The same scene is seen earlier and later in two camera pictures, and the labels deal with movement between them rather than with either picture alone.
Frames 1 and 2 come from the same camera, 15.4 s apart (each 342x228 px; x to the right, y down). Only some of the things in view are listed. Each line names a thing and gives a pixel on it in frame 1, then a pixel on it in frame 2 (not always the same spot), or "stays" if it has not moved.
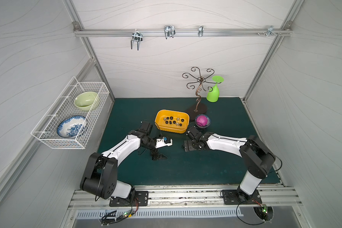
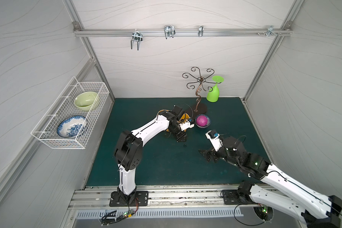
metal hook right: [270, 31] stays
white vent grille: [119, 213] stays
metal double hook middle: [169, 31] stays
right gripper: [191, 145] -> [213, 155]
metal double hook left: [137, 36] stays
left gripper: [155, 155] -> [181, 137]
